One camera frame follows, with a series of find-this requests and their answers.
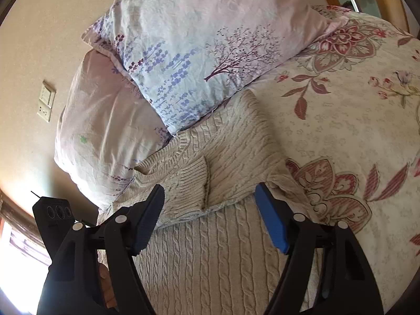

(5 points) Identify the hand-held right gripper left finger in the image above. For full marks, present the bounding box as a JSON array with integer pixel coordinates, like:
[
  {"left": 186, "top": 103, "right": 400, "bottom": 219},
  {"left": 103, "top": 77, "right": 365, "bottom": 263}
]
[{"left": 37, "top": 184, "right": 165, "bottom": 315}]

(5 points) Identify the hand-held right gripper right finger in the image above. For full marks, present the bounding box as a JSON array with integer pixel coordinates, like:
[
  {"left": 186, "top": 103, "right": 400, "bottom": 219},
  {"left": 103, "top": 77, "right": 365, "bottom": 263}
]
[{"left": 255, "top": 182, "right": 385, "bottom": 315}]

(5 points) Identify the beige cable knit sweater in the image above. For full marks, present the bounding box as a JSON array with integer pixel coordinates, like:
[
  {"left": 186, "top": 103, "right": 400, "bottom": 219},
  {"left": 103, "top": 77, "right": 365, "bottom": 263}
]
[{"left": 97, "top": 88, "right": 329, "bottom": 315}]

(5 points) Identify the person's left hand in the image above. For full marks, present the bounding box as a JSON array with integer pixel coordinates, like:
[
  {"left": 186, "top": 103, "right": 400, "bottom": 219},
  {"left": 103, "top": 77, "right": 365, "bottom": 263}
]
[{"left": 99, "top": 264, "right": 119, "bottom": 308}]

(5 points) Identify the brown window curtain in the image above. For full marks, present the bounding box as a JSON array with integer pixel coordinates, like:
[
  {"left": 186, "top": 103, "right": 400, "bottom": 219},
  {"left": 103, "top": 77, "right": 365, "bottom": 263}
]
[{"left": 0, "top": 188, "right": 53, "bottom": 266}]

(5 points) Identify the pink floral pillow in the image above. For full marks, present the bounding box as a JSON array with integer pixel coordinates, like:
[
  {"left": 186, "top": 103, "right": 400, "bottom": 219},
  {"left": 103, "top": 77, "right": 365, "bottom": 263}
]
[{"left": 53, "top": 50, "right": 173, "bottom": 211}]

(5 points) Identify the floral bed sheet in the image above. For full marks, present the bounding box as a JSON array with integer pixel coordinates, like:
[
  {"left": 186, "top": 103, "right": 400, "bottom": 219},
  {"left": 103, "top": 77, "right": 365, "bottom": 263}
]
[{"left": 244, "top": 5, "right": 420, "bottom": 313}]

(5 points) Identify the floral pillow with tree print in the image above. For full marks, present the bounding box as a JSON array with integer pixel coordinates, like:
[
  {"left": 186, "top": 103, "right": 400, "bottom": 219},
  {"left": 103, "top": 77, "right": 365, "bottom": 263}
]
[{"left": 81, "top": 0, "right": 332, "bottom": 134}]

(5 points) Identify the wooden headboard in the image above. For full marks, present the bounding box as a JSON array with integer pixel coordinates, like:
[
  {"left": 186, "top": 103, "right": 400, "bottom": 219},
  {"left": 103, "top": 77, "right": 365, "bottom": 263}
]
[{"left": 310, "top": 0, "right": 411, "bottom": 34}]

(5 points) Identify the beige wall outlet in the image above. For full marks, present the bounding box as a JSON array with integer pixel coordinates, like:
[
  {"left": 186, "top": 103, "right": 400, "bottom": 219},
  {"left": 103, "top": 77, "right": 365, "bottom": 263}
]
[{"left": 36, "top": 104, "right": 52, "bottom": 123}]

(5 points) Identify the beige wall switch plate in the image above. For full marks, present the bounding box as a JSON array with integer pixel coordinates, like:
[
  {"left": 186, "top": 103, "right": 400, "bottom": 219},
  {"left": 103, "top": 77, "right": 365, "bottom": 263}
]
[{"left": 39, "top": 79, "right": 56, "bottom": 107}]

